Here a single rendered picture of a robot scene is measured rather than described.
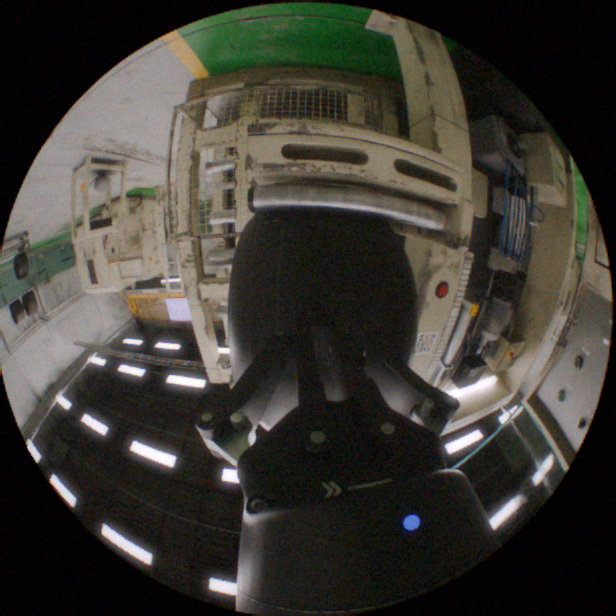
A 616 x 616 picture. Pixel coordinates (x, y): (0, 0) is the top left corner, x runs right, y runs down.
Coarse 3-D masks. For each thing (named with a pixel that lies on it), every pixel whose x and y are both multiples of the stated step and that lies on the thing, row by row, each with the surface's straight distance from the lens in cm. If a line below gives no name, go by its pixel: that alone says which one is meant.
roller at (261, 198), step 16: (256, 192) 31; (272, 192) 30; (288, 192) 30; (304, 192) 30; (320, 192) 30; (336, 192) 31; (352, 192) 32; (368, 192) 33; (256, 208) 31; (272, 208) 31; (288, 208) 31; (304, 208) 31; (320, 208) 31; (336, 208) 31; (352, 208) 31; (368, 208) 32; (384, 208) 33; (400, 208) 34; (416, 208) 36; (432, 208) 38; (416, 224) 37; (432, 224) 38
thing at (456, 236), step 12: (432, 204) 45; (444, 204) 42; (456, 204) 39; (468, 204) 39; (456, 216) 39; (468, 216) 39; (396, 228) 58; (408, 228) 52; (420, 228) 49; (456, 228) 39; (468, 228) 39; (432, 240) 44; (444, 240) 41; (456, 240) 39; (468, 240) 39
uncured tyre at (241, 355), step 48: (240, 240) 33; (288, 240) 27; (336, 240) 28; (384, 240) 31; (240, 288) 26; (288, 288) 24; (336, 288) 24; (384, 288) 26; (240, 336) 26; (384, 336) 26; (288, 384) 26
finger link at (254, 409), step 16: (272, 336) 15; (272, 352) 13; (256, 368) 11; (272, 368) 12; (240, 384) 10; (256, 384) 10; (272, 384) 13; (224, 400) 10; (240, 400) 10; (256, 400) 10; (208, 416) 9; (224, 416) 9; (256, 416) 11; (208, 432) 9; (224, 432) 9
